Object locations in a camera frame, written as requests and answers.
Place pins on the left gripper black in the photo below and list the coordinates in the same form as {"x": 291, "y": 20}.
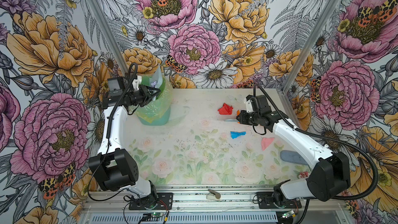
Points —
{"x": 147, "y": 98}

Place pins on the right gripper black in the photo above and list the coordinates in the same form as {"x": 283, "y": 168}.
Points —
{"x": 242, "y": 118}

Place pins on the grey-blue dustpan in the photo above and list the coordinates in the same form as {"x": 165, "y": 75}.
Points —
{"x": 156, "y": 80}

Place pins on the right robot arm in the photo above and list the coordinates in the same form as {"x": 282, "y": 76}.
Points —
{"x": 330, "y": 170}

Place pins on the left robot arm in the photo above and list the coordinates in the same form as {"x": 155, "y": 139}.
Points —
{"x": 113, "y": 168}

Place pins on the green bin with bag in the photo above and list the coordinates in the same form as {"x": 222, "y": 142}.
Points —
{"x": 157, "y": 112}

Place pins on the pink paper scrap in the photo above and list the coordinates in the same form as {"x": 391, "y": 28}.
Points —
{"x": 266, "y": 142}

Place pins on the red paper scrap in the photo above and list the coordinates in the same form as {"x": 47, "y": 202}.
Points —
{"x": 225, "y": 109}

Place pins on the blue paper scrap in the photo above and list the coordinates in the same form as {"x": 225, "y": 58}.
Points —
{"x": 235, "y": 135}

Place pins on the blue-grey oval case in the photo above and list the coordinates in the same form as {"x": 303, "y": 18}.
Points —
{"x": 292, "y": 157}

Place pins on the small pink toy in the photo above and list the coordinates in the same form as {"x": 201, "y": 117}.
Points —
{"x": 303, "y": 175}

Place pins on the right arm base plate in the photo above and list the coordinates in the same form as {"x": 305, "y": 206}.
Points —
{"x": 272, "y": 200}

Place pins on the beige clip on rail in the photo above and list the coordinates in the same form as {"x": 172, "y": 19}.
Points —
{"x": 213, "y": 195}

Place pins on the aluminium rail frame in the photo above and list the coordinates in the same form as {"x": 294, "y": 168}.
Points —
{"x": 190, "y": 206}

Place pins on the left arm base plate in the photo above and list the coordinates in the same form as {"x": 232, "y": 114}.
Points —
{"x": 164, "y": 201}

